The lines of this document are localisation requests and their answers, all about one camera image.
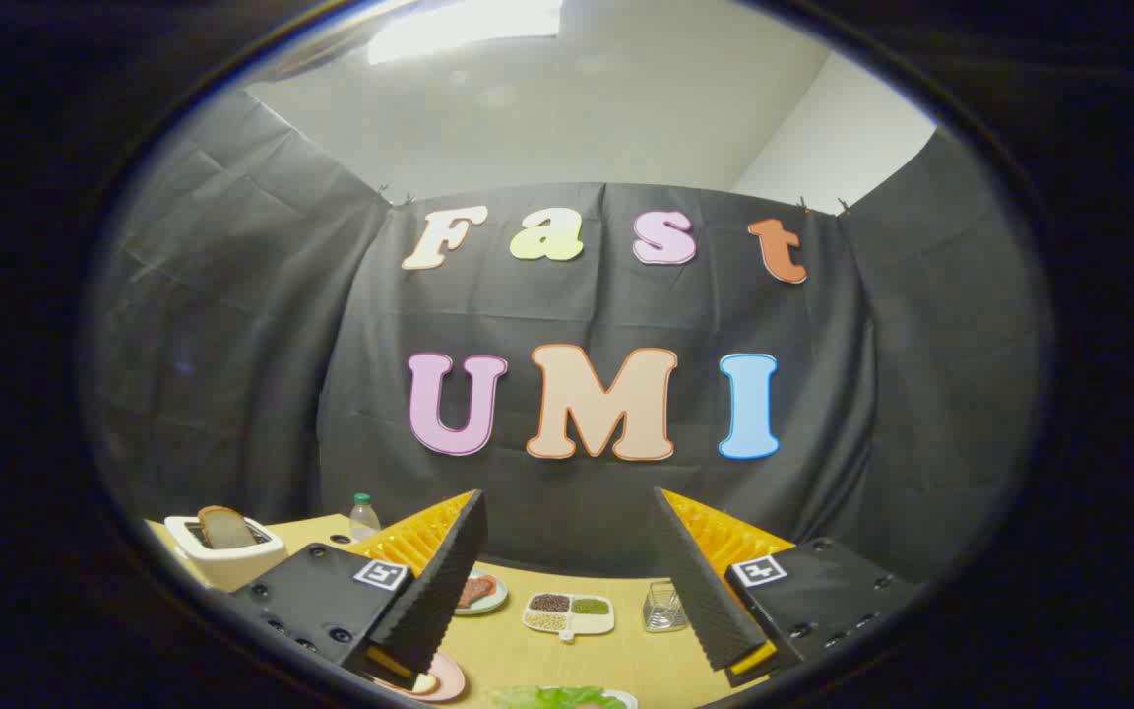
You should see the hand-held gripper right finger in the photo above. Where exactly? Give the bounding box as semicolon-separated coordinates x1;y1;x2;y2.
653;486;922;688

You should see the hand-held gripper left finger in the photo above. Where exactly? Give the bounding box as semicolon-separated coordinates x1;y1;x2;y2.
228;488;490;693

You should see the green lettuce leaf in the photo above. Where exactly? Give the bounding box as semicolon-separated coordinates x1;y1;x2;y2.
493;685;627;709

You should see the white bread slice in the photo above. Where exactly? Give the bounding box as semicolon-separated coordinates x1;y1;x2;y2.
198;505;258;550

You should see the pale green oval plate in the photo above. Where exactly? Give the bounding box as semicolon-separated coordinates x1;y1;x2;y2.
454;569;509;616

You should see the pink round plate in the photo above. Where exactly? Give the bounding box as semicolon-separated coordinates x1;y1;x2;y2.
375;650;467;703

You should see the clear water bottle green cap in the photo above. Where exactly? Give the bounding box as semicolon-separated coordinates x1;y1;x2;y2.
349;492;383;543

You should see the white divided dish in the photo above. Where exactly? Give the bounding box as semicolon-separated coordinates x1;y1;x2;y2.
522;592;615;643

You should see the white toaster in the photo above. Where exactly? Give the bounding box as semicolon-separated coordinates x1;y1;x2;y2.
164;514;288;592

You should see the black backdrop cloth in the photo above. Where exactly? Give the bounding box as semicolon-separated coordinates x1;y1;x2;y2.
85;89;1055;582

